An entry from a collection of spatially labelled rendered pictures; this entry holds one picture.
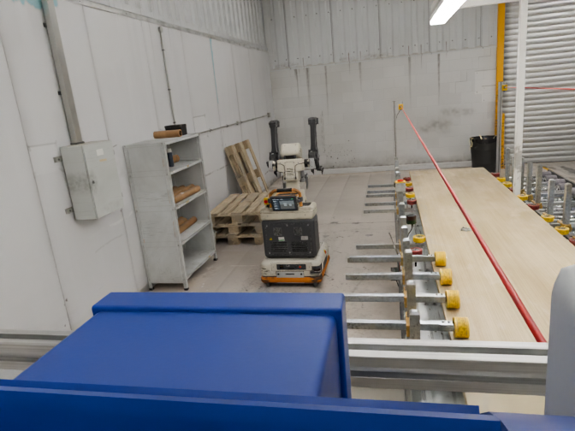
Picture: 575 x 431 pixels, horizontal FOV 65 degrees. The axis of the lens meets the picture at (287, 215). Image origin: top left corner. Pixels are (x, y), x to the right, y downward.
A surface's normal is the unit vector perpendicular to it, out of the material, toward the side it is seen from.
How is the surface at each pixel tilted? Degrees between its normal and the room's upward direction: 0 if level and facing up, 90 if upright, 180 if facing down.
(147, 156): 90
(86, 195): 90
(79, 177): 90
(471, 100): 90
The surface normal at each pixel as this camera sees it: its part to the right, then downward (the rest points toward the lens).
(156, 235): -0.21, 0.27
